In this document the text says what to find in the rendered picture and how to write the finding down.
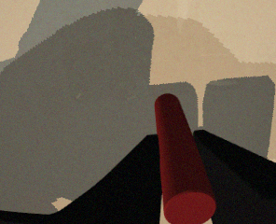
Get red peg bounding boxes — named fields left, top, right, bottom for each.
left=154, top=93, right=216, bottom=224

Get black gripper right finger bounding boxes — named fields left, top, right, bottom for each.
left=193, top=131, right=276, bottom=224

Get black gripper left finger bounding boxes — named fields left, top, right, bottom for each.
left=0, top=134, right=163, bottom=224

